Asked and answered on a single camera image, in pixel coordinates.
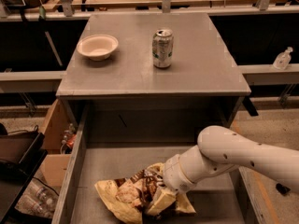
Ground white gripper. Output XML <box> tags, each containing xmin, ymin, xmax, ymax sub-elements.
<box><xmin>145</xmin><ymin>154</ymin><xmax>191</xmax><ymax>217</ymax></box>

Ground brown and yellow chip bag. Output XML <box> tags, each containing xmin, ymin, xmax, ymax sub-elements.
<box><xmin>94</xmin><ymin>162</ymin><xmax>196</xmax><ymax>224</ymax></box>

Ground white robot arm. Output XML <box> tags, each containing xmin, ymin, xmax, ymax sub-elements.
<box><xmin>158</xmin><ymin>126</ymin><xmax>299</xmax><ymax>194</ymax></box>

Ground open grey top drawer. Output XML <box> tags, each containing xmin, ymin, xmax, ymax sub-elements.
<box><xmin>52</xmin><ymin>105</ymin><xmax>265</xmax><ymax>224</ymax></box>

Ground grey cabinet counter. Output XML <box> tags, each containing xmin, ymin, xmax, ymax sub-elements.
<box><xmin>55</xmin><ymin>12</ymin><xmax>252</xmax><ymax>129</ymax></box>

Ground black office chair caster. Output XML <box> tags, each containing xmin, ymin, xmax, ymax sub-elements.
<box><xmin>276</xmin><ymin>183</ymin><xmax>291</xmax><ymax>195</ymax></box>

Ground cardboard box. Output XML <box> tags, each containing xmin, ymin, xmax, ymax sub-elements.
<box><xmin>40</xmin><ymin>100</ymin><xmax>69</xmax><ymax>187</ymax></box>

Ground plastic water bottles pack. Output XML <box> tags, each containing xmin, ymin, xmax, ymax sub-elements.
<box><xmin>16</xmin><ymin>179</ymin><xmax>58</xmax><ymax>218</ymax></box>

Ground black tray cart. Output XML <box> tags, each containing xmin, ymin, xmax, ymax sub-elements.
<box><xmin>0</xmin><ymin>124</ymin><xmax>48</xmax><ymax>224</ymax></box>

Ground silver green soda can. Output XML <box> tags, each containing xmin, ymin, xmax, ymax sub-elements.
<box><xmin>152</xmin><ymin>28</ymin><xmax>174</xmax><ymax>68</ymax></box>

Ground white paper bowl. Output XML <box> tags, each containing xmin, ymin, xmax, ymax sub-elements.
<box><xmin>77</xmin><ymin>35</ymin><xmax>119</xmax><ymax>61</ymax></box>

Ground clear hand sanitizer bottle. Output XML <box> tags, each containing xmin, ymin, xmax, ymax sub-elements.
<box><xmin>273</xmin><ymin>47</ymin><xmax>293</xmax><ymax>70</ymax></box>

